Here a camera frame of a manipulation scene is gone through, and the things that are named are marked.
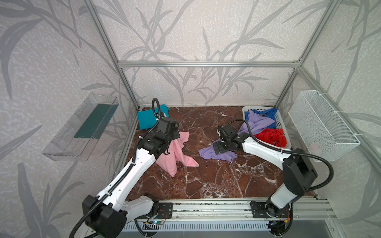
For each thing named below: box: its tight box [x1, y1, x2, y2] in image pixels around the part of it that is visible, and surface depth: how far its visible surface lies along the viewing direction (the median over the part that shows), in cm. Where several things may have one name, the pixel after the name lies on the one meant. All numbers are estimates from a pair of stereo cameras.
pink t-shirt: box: [155, 131, 200, 178], surface depth 84 cm
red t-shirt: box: [254, 128, 287, 148], surface depth 96 cm
